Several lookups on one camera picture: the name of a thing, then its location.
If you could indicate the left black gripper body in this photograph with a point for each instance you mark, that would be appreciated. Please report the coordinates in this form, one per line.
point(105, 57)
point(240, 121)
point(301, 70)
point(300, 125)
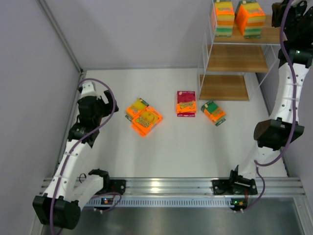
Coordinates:
point(98, 104)

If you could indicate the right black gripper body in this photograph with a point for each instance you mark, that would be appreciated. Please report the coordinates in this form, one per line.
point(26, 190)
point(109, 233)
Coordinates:
point(282, 13)

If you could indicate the yellow sponge pack green box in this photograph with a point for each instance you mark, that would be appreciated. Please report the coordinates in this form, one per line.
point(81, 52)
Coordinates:
point(222, 18)

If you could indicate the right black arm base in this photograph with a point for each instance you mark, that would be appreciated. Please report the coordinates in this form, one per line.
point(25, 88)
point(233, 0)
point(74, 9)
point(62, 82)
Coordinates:
point(221, 188)

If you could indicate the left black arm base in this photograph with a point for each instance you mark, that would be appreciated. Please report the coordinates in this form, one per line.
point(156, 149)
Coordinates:
point(118, 186)

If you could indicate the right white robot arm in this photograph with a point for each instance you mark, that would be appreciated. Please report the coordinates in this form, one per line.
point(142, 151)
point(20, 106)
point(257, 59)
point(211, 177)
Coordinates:
point(274, 135)

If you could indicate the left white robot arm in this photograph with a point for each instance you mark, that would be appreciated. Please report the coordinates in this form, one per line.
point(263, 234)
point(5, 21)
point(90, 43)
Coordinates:
point(62, 202)

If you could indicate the top wooden shelf board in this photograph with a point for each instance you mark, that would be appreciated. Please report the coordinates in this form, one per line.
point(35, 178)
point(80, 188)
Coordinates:
point(269, 35)

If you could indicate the wooden shelf board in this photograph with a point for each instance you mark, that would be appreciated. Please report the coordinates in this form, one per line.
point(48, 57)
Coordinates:
point(236, 58)
point(223, 87)
point(269, 35)

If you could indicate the middle wooden shelf board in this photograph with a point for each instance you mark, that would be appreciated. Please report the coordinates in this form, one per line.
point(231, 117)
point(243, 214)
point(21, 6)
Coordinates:
point(236, 58)

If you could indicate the bottom wooden shelf board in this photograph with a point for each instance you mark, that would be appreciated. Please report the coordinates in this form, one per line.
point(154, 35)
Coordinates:
point(223, 87)

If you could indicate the Sponge Daddy yellow sponge box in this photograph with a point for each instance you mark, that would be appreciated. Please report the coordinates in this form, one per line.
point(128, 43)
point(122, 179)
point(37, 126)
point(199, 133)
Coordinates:
point(135, 109)

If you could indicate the Scrub Daddy orange box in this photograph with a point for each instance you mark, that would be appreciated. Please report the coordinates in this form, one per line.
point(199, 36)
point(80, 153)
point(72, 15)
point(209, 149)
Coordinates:
point(146, 121)

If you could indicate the pink Scrub Mommy box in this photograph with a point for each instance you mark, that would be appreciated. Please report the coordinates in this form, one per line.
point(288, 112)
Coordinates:
point(186, 104)

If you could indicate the green sponge orange pack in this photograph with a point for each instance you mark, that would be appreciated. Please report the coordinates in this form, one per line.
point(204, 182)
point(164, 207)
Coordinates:
point(214, 112)

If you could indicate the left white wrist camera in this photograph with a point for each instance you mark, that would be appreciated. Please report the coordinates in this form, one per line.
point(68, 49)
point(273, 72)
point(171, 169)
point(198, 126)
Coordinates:
point(87, 89)

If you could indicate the white wire shelf frame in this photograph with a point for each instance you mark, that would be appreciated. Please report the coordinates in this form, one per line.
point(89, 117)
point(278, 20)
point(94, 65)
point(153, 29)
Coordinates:
point(208, 39)

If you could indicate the slotted grey cable duct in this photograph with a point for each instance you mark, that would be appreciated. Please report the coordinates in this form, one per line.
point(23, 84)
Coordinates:
point(158, 202)

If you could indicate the corner aluminium frame post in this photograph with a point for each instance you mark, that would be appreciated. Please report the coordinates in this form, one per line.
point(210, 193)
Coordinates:
point(59, 33)

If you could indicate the aluminium mounting rail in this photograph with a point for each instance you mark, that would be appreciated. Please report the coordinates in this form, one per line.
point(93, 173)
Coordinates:
point(273, 186)

